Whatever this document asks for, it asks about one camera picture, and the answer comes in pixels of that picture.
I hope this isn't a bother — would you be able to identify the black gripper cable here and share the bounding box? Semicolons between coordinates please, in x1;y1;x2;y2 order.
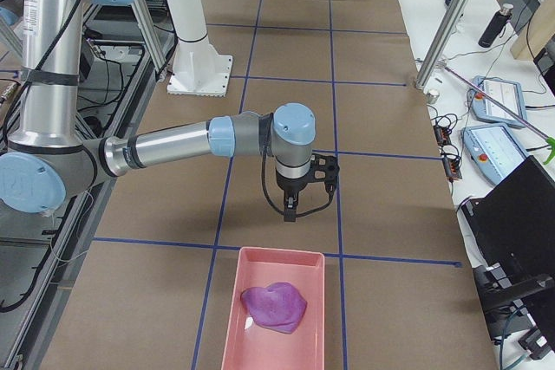
258;112;336;218

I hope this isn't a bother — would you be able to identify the aluminium frame post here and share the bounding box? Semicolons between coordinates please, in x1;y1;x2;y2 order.
415;0;468;90

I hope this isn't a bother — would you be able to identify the black water bottle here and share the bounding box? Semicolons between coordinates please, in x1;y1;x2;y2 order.
478;3;513;48

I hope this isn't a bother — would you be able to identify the purple cloth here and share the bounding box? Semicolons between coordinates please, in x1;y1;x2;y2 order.
240;282;308;334

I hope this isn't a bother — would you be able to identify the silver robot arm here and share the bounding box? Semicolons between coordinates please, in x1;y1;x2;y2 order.
1;0;317;222

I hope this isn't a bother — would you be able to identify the small metal cylinder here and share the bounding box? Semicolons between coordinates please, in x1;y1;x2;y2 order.
426;89;440;104

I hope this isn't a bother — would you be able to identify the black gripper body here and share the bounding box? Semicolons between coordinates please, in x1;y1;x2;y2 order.
276;172;310;201

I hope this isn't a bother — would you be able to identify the near blue teach pendant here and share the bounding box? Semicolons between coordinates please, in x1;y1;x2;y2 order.
461;122;529;185

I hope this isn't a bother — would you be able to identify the pink plastic bin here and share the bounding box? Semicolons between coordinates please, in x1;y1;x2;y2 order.
221;247;325;369

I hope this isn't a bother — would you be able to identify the far blue teach pendant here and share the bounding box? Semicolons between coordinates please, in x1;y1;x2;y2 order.
468;75;527;128

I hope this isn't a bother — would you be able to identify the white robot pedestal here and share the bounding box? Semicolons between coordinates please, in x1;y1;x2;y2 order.
166;0;233;97

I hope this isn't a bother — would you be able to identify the blue teach pendant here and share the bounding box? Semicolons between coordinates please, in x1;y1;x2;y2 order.
461;122;529;185
468;75;527;128

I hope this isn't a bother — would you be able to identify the black monitor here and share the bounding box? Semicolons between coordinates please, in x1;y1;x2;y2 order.
462;156;554;347

